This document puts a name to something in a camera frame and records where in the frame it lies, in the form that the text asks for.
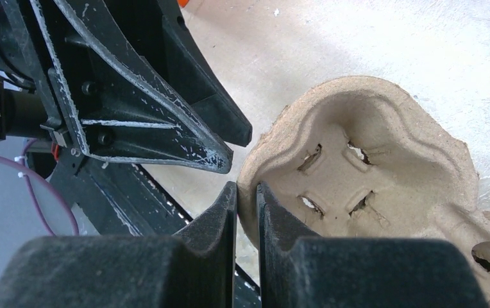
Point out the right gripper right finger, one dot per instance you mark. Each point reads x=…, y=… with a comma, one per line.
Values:
x=300, y=268

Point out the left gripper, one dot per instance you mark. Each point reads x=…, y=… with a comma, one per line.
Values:
x=67, y=70

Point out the brown pulp cup carrier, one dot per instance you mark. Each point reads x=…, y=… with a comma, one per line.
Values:
x=358, y=157

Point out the orange paper bag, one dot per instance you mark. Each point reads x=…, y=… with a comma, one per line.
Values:
x=183, y=3

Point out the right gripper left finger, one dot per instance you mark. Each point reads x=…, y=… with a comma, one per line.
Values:
x=194, y=267

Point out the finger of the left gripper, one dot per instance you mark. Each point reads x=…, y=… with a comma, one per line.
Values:
x=158, y=32

